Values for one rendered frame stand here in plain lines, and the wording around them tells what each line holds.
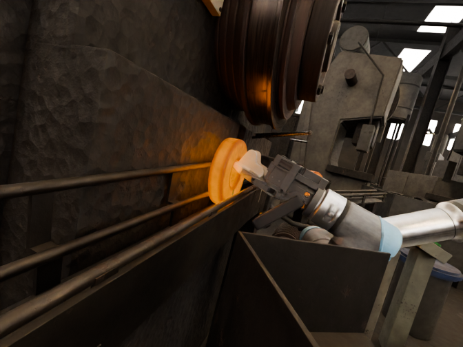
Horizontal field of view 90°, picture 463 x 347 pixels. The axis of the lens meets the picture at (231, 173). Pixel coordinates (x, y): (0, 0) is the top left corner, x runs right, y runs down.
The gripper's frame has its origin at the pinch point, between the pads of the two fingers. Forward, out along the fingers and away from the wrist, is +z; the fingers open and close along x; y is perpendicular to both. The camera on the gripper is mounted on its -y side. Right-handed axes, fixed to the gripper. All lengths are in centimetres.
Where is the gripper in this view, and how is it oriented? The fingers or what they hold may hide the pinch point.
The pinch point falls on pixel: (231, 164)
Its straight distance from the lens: 53.7
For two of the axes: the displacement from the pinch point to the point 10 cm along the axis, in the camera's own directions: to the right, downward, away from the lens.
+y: 4.6, -8.6, -2.1
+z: -8.2, -5.0, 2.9
